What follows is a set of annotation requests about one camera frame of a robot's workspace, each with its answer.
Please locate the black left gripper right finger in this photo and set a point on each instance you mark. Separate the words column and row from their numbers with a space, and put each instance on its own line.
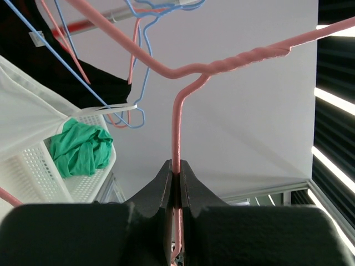
column 216, row 233

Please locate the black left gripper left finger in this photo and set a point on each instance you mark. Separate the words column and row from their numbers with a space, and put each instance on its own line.
column 136, row 232

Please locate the green tank top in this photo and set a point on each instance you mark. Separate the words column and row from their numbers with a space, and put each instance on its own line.
column 80, row 149

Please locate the blue wire hanger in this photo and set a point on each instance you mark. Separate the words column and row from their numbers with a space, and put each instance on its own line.
column 42, row 35
column 147, row 14

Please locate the white tank top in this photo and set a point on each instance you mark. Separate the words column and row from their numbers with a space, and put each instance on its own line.
column 31, row 113

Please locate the black tank top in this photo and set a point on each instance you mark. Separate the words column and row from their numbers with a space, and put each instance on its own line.
column 39, row 63

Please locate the white plastic basket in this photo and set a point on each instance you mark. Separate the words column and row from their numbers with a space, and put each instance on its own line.
column 31, row 176

